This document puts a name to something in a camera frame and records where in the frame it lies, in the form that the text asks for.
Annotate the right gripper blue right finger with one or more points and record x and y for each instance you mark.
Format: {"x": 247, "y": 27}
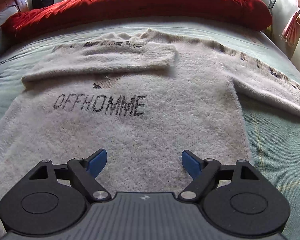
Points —
{"x": 236, "y": 199}

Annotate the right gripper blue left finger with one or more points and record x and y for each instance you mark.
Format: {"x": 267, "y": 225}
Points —
{"x": 51, "y": 198}

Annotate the white fuzzy knit sweater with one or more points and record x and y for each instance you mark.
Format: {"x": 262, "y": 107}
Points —
{"x": 144, "y": 98}

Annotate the green plaid bed sheet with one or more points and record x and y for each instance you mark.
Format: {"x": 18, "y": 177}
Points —
{"x": 273, "y": 134}

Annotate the orange tasselled curtain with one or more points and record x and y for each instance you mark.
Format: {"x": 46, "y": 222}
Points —
{"x": 291, "y": 32}

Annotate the red duvet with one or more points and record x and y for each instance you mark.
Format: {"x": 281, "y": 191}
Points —
{"x": 252, "y": 14}

